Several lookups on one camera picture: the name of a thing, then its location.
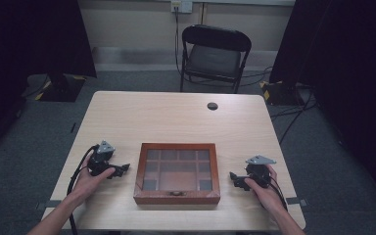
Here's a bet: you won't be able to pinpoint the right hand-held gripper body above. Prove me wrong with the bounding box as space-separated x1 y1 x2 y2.
244 155 278 189

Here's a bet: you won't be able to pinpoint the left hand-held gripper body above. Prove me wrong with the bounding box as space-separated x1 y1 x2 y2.
87 140 117 177

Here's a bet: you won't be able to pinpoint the wooden box with glass lid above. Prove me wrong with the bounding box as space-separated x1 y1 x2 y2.
133 142 221 206

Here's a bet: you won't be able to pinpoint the person's left hand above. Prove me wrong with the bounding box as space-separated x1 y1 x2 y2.
72 161 117 206

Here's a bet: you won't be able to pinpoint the person's right hand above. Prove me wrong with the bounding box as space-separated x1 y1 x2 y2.
243 164 287 213

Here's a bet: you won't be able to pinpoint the grey tape strip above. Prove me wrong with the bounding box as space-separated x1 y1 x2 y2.
285 196 309 208
34 199 63 212

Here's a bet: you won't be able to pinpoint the black stand base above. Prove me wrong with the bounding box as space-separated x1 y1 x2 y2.
259 79 306 107
36 73 87 103

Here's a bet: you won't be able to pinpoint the black folding chair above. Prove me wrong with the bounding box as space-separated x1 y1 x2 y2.
178 23 253 95

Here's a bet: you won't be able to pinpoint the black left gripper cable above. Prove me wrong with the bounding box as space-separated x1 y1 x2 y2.
66 144 100 235

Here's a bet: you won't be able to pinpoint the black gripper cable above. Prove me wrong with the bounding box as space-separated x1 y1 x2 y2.
267 181 289 212
66 144 100 235

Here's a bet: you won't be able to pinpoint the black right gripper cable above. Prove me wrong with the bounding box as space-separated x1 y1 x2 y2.
267 181 289 212

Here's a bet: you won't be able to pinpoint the black floor cables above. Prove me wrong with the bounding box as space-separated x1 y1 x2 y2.
268 88 320 145

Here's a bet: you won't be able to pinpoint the black cable from wall socket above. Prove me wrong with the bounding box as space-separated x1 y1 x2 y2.
173 5 183 76

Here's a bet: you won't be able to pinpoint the white wall socket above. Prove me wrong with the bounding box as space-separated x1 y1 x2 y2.
170 0 194 15

